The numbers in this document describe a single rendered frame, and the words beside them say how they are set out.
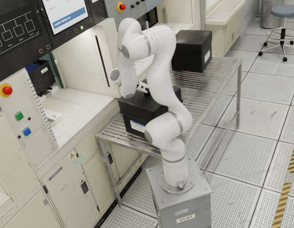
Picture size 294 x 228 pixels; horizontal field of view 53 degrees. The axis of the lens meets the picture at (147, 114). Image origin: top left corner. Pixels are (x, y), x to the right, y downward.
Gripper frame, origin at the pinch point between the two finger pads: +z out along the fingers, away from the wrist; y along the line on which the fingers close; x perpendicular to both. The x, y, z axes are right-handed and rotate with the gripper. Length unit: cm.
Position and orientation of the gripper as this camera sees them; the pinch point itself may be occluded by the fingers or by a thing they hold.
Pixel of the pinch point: (147, 91)
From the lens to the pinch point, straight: 180.1
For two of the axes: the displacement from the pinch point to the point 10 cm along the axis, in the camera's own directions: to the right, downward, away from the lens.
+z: 5.4, 2.0, 8.2
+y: -7.7, -2.7, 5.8
